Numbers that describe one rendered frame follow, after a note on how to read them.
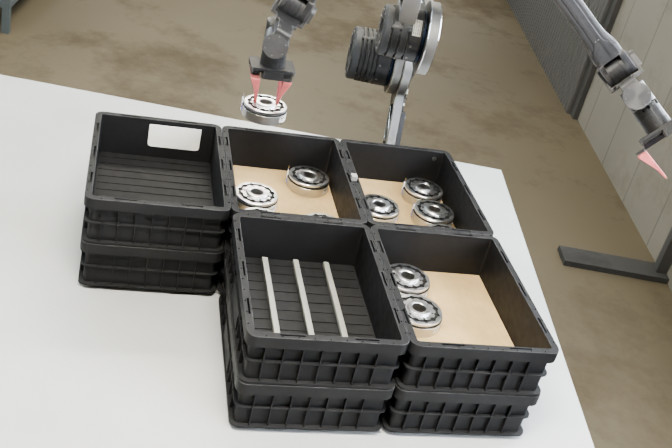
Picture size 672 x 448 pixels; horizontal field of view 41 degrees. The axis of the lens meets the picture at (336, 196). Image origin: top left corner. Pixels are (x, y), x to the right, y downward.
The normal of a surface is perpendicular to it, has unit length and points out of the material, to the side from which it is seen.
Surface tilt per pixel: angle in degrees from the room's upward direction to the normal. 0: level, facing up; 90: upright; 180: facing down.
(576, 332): 0
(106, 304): 0
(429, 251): 90
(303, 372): 90
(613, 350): 0
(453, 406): 90
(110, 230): 90
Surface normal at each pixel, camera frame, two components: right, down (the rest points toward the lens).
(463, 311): 0.21, -0.85
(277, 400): 0.16, 0.52
